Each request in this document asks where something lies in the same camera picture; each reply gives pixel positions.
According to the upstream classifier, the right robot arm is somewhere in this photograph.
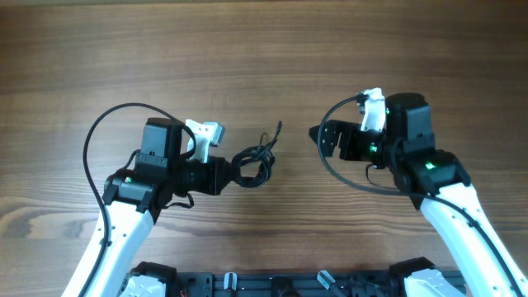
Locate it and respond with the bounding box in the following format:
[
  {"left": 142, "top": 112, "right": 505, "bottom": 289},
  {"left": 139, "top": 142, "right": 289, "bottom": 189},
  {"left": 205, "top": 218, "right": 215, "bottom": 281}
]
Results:
[{"left": 309, "top": 88, "right": 527, "bottom": 296}]

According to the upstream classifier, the left camera black cable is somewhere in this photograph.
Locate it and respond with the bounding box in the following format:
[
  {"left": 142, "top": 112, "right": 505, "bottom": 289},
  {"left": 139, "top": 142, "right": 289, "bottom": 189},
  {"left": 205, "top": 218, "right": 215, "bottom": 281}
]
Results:
[{"left": 76, "top": 102, "right": 198, "bottom": 297}]

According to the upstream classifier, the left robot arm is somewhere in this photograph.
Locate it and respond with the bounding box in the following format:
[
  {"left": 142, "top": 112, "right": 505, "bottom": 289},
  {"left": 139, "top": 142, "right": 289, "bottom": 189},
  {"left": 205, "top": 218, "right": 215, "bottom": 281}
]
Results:
[{"left": 64, "top": 118, "right": 233, "bottom": 296}]

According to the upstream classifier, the right camera black cable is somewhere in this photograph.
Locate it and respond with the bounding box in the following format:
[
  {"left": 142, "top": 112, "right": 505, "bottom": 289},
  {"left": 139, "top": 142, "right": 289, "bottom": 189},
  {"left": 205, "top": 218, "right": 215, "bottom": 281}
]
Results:
[{"left": 316, "top": 94, "right": 525, "bottom": 297}]

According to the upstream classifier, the black usb cable bundle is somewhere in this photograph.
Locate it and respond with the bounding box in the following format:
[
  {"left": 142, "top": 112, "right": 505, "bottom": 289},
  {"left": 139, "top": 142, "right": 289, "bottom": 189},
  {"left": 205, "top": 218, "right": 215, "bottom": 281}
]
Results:
[{"left": 229, "top": 120, "right": 284, "bottom": 190}]

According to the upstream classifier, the camera black cable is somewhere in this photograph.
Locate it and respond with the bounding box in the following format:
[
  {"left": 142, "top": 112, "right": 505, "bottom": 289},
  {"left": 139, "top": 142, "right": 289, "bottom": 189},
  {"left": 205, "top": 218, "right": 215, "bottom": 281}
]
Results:
[
  {"left": 316, "top": 94, "right": 525, "bottom": 297},
  {"left": 76, "top": 102, "right": 198, "bottom": 297}
]

